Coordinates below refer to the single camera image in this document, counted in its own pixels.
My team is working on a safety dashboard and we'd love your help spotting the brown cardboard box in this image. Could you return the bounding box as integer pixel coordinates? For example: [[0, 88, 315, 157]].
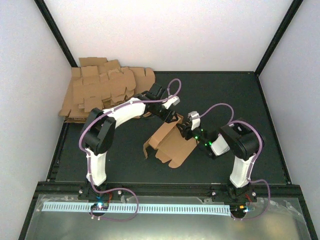
[[143, 115, 197, 169]]

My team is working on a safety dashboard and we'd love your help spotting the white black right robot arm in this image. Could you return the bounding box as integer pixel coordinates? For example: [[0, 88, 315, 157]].
[[177, 118, 265, 202]]

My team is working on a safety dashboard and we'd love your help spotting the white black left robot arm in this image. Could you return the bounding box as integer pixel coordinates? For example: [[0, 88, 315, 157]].
[[78, 78, 182, 200]]

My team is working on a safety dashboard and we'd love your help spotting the stack of flat cardboard blanks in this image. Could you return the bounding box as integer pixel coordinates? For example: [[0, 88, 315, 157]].
[[58, 57, 156, 123]]

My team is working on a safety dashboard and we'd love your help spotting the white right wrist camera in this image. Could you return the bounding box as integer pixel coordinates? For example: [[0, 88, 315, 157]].
[[187, 111, 201, 131]]

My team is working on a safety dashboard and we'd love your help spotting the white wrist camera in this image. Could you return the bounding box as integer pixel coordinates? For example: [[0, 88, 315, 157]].
[[162, 96, 180, 109], [187, 111, 201, 131]]

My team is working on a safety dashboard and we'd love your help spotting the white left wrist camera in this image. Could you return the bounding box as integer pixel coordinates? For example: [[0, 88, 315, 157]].
[[162, 96, 180, 109]]

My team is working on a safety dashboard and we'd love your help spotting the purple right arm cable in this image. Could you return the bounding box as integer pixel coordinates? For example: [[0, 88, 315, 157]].
[[193, 103, 272, 222]]

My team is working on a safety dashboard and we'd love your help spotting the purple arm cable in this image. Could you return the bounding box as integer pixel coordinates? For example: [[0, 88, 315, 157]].
[[193, 103, 272, 222], [78, 78, 182, 223]]

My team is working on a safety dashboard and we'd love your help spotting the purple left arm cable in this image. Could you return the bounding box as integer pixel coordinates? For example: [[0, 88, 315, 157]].
[[78, 78, 182, 223]]

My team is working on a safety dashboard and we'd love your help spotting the white slotted cable duct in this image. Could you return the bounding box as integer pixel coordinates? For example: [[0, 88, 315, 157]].
[[41, 202, 231, 217]]

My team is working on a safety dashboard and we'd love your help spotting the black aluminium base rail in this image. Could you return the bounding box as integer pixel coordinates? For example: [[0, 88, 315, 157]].
[[34, 181, 302, 203]]

